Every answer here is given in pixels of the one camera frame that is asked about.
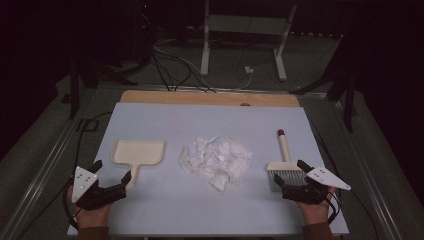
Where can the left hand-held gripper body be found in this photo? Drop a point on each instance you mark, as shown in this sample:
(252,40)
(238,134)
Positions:
(85,183)

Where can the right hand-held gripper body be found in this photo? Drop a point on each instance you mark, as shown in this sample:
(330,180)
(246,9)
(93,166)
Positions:
(306,193)

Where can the cream hand brush grey bristles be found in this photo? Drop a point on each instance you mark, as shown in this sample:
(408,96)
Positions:
(284,146)

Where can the cream plastic dustpan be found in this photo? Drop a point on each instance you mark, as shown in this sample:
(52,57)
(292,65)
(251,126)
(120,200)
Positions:
(138,151)

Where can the pile of white paper scraps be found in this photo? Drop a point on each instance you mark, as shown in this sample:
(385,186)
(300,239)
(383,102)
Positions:
(216,160)

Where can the person's right hand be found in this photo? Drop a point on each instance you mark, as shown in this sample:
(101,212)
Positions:
(315,213)

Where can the person's left hand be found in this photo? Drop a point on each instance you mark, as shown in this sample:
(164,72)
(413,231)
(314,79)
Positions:
(95,218)

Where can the black tripod stand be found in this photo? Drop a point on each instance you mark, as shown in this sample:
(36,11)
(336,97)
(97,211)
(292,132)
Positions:
(349,106)
(74,93)

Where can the light grey table mat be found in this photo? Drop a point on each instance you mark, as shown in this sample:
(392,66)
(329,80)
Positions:
(200,120)

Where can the white plug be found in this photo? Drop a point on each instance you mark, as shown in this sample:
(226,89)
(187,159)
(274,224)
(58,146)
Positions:
(248,69)

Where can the white metal stand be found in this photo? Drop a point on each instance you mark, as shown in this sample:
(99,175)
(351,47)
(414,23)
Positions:
(246,24)

